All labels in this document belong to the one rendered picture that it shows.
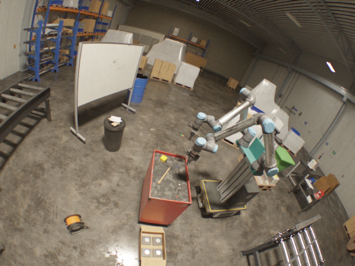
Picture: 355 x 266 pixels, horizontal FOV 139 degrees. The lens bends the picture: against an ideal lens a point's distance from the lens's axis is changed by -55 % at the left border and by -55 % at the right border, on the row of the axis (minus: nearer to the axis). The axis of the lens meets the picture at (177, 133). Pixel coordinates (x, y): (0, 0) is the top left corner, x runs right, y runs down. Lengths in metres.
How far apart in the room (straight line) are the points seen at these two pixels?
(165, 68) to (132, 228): 7.36
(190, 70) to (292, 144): 7.19
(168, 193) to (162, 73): 7.13
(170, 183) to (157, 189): 0.19
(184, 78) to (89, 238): 8.08
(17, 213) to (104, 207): 1.55
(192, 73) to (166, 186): 7.32
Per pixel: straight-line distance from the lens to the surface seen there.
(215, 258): 2.69
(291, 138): 9.02
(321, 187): 8.44
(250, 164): 1.97
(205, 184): 2.76
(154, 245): 2.21
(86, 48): 2.68
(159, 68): 8.07
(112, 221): 2.35
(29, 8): 8.90
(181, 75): 8.39
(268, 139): 1.43
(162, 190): 1.63
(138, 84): 4.75
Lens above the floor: 2.25
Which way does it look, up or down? 33 degrees down
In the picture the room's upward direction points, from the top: 24 degrees clockwise
